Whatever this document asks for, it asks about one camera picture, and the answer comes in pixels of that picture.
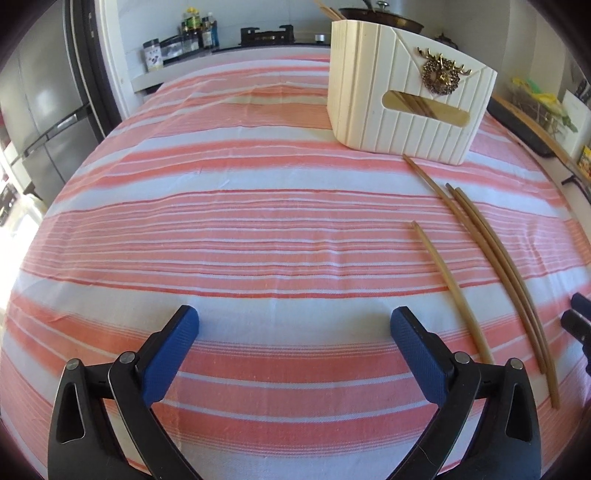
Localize yellow plastic bag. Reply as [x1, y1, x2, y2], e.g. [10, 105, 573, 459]
[512, 76, 561, 112]

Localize wooden cutting board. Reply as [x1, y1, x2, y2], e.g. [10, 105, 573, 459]
[491, 93, 591, 205]

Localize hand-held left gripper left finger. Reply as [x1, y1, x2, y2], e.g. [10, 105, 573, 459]
[47, 305, 201, 480]

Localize black tray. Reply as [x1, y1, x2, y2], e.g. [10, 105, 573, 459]
[486, 95, 555, 158]

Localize pink striped tablecloth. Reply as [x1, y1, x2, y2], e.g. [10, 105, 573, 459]
[0, 49, 591, 480]

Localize blue label sauce bottle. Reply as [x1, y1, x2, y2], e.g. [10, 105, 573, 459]
[201, 13, 218, 49]

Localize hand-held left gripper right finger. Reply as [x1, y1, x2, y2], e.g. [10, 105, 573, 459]
[390, 306, 543, 480]

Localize white knife holder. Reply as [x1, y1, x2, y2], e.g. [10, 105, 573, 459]
[560, 89, 591, 158]

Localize wire basket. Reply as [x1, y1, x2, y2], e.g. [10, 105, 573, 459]
[509, 83, 578, 140]

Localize black handled knives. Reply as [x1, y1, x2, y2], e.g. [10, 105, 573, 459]
[569, 62, 591, 101]

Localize grey refrigerator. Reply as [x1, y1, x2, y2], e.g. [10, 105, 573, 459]
[0, 0, 100, 204]

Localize dark spice jar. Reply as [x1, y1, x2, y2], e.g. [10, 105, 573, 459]
[161, 36, 185, 64]

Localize cream ribbed utensil holder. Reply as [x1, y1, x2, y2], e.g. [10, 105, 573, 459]
[326, 19, 499, 166]

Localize yellow cap sauce bottle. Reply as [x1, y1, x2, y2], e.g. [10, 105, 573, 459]
[184, 6, 202, 47]

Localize dark wok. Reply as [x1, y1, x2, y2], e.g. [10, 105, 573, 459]
[338, 6, 425, 34]

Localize white label spice jar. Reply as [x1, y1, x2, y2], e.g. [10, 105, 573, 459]
[141, 39, 165, 73]

